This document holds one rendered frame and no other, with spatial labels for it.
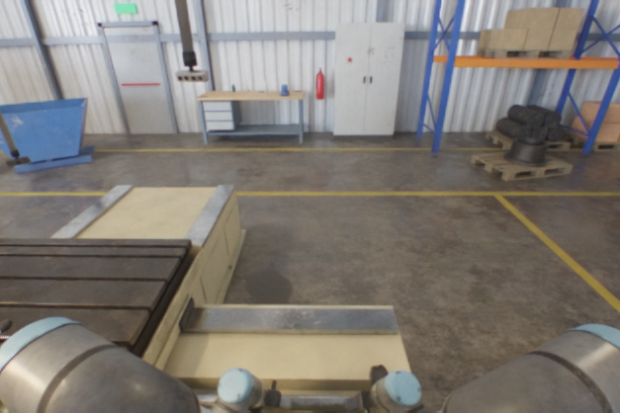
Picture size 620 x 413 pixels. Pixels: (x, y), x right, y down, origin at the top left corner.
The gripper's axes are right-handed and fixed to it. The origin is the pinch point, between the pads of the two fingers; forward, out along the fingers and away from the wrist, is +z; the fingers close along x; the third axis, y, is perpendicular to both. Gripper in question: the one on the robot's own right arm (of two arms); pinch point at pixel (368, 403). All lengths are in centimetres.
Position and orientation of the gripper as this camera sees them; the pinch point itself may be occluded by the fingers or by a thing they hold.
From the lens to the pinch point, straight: 132.2
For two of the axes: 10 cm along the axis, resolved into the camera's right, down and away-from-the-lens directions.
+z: -1.5, 6.2, 7.7
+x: 9.8, 0.3, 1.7
